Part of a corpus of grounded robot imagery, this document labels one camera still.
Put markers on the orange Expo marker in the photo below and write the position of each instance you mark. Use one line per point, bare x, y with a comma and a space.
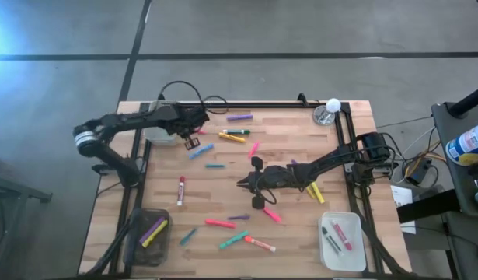
260, 243

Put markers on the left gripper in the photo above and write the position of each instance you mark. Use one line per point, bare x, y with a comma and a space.
184, 118

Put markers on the black frame strut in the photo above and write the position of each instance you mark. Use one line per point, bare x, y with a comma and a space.
114, 245
382, 253

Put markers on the black pole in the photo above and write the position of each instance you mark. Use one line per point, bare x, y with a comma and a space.
468, 103

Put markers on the pink highlighter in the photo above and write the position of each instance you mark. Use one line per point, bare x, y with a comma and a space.
253, 149
273, 215

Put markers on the dark grey side cart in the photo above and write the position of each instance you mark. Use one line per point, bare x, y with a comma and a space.
456, 249

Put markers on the white light bulb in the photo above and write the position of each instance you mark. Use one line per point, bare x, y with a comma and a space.
333, 105

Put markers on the yellow Sharpie highlighter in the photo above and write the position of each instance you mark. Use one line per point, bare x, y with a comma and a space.
155, 234
311, 192
319, 194

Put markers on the purple Sharpie highlighter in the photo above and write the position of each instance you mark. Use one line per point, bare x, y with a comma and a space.
152, 229

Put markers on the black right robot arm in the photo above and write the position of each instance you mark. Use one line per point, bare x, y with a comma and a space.
332, 159

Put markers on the pink Expo marker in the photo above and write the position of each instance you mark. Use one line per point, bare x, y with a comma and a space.
341, 235

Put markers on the teal slim highlighter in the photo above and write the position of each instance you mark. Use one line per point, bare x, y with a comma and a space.
188, 236
215, 166

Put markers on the coral red Sharpie highlighter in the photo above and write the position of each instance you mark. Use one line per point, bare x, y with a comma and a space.
220, 223

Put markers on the black Expo marker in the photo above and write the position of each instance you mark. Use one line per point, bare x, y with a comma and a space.
331, 240

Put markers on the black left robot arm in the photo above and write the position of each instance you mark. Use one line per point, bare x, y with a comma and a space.
126, 120

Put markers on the black power box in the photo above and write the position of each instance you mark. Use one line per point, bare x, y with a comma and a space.
417, 173

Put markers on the black bar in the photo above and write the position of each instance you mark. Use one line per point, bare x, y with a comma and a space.
425, 208

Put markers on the white plastic bin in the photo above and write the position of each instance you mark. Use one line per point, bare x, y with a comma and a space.
355, 256

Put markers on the black table frame rail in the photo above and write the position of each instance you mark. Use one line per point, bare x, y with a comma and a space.
262, 104

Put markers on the blue highlighter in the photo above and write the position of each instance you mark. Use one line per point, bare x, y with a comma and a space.
203, 149

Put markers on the dark translucent plastic bin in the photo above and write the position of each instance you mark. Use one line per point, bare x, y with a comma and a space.
145, 256

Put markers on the white paper sheet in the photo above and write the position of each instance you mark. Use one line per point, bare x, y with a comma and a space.
402, 196

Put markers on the slim purple highlighter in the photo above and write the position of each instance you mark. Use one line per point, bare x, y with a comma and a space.
238, 217

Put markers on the green Expo marker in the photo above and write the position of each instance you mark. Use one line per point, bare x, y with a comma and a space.
236, 131

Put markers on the golden yellow marker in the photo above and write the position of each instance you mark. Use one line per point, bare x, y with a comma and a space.
231, 137

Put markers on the light grey plastic bin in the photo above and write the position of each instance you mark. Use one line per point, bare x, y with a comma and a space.
159, 136

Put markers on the black frame clamp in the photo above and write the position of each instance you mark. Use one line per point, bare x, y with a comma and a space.
161, 97
302, 99

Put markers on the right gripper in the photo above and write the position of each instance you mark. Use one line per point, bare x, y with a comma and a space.
277, 177

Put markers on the red Expo marker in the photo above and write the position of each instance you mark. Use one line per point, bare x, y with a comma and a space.
180, 192

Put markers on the blue white spray can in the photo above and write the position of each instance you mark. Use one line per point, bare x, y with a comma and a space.
468, 144

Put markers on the dark metal stand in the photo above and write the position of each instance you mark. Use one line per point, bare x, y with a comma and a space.
28, 192

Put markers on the teal wide Sharpie highlighter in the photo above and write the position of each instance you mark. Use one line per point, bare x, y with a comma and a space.
234, 239

